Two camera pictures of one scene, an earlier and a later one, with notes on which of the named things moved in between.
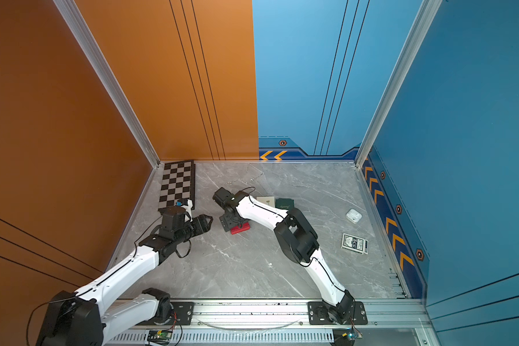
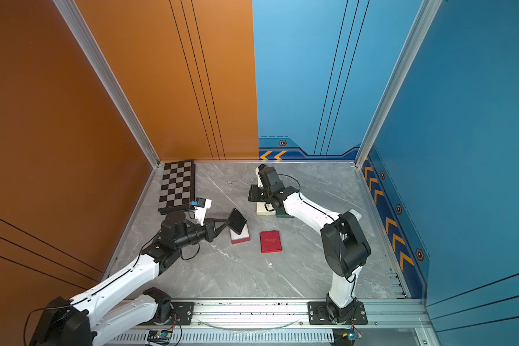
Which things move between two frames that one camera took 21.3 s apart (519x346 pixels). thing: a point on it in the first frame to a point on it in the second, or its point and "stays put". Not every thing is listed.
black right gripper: (225, 222) to (253, 192)
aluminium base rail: (282, 324) stays put
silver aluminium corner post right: (424, 19) stays put
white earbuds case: (353, 216) stays put
